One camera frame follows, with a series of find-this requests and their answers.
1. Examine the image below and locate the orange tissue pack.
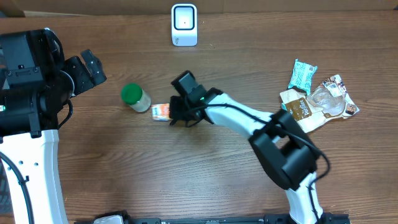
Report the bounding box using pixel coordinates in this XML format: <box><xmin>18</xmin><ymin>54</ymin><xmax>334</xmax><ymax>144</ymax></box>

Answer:
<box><xmin>151</xmin><ymin>103</ymin><xmax>170</xmax><ymax>121</ymax></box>

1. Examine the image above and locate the white bottle green cap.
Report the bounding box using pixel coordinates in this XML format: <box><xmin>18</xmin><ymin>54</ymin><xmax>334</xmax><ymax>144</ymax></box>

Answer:
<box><xmin>121</xmin><ymin>83</ymin><xmax>152</xmax><ymax>113</ymax></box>

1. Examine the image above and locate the teal wet wipes pack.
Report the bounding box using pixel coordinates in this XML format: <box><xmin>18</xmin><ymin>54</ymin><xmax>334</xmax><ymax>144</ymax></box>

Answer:
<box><xmin>287</xmin><ymin>58</ymin><xmax>318</xmax><ymax>95</ymax></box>

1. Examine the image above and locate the beige snack bag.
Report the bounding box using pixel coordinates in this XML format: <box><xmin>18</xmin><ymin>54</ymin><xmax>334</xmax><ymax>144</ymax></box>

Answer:
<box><xmin>280</xmin><ymin>75</ymin><xmax>359</xmax><ymax>133</ymax></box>

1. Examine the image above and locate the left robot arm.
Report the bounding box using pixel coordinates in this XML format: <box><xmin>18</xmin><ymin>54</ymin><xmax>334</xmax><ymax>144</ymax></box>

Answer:
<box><xmin>1</xmin><ymin>28</ymin><xmax>106</xmax><ymax>223</ymax></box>

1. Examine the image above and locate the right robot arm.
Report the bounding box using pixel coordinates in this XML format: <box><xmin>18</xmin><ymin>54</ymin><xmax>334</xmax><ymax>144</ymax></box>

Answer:
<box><xmin>170</xmin><ymin>70</ymin><xmax>324</xmax><ymax>223</ymax></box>

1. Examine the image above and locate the white barcode scanner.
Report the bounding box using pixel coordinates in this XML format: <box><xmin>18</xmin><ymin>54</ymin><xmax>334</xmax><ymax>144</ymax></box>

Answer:
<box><xmin>171</xmin><ymin>3</ymin><xmax>198</xmax><ymax>47</ymax></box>

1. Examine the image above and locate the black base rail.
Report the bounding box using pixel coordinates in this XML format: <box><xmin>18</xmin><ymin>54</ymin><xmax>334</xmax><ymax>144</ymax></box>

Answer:
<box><xmin>75</xmin><ymin>211</ymin><xmax>351</xmax><ymax>224</ymax></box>

